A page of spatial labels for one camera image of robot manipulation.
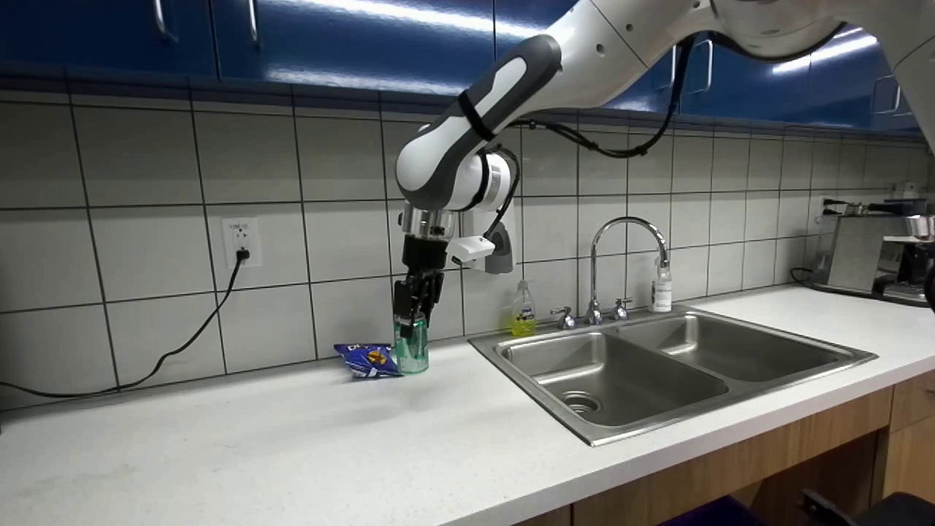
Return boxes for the white wall outlet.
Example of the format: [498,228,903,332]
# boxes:
[221,217,262,269]

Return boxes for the silver cabinet handle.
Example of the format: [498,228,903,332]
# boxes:
[697,37,719,96]

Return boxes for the blue chip bag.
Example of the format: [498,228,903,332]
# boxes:
[332,338,403,382]

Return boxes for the black power cord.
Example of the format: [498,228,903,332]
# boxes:
[0,246,254,404]

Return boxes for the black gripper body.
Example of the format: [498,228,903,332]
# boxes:
[400,234,450,296]

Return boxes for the stainless steel double sink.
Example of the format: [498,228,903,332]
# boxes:
[468,306,878,451]

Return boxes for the white pump soap bottle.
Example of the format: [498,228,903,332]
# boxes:
[647,261,676,315]

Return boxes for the black chair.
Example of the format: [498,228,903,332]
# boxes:
[798,487,935,526]

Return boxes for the blue wall cabinets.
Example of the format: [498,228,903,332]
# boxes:
[0,0,916,138]

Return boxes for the chrome gooseneck faucet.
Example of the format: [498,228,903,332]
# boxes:
[545,214,675,331]

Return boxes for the silver coffee machine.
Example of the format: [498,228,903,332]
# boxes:
[818,196,935,306]

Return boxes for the yellow dish soap bottle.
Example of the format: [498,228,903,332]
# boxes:
[498,278,539,338]

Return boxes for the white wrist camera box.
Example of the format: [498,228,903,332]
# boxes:
[446,234,495,269]

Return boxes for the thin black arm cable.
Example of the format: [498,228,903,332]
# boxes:
[476,36,695,214]

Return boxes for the wooden base cabinet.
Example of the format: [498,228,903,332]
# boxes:
[522,370,935,526]

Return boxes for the green bottle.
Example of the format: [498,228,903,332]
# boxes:
[390,309,431,378]

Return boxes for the metal sink drain strainer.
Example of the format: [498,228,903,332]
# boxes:
[564,388,602,416]

